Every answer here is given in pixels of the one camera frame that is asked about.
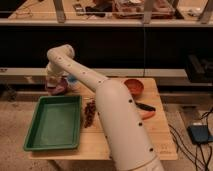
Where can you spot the green plastic tray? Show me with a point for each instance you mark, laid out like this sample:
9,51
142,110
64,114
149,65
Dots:
55,124

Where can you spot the black handled knife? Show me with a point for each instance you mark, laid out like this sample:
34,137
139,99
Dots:
145,107

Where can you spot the bunch of dark grapes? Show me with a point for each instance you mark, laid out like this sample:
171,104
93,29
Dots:
89,112

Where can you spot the black power box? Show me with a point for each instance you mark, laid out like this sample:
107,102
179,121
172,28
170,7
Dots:
199,134

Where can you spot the blue lidded plastic cup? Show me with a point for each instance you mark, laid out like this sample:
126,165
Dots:
72,81

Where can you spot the purple bowl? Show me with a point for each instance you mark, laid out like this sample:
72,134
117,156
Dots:
60,88

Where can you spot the red tray on shelf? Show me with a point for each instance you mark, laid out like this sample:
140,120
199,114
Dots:
135,9

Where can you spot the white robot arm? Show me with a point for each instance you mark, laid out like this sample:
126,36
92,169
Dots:
130,146

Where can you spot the orange bowl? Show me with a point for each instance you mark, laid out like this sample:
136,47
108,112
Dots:
135,87

